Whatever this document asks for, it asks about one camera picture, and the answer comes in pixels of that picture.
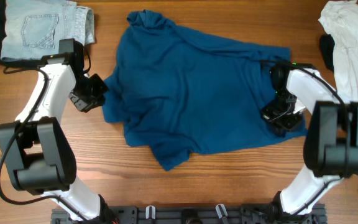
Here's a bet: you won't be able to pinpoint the dark blue polo shirt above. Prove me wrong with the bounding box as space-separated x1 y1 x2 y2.
102 10 307 170

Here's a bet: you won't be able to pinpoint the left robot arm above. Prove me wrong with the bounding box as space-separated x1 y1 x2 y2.
0 39 119 223

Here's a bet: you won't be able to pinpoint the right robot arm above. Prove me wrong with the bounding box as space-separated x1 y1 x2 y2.
260 60 358 223

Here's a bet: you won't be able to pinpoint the light blue denim shorts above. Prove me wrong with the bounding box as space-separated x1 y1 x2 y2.
1 0 96 62

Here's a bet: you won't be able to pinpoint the right black cable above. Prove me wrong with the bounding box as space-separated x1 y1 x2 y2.
259 58 354 215

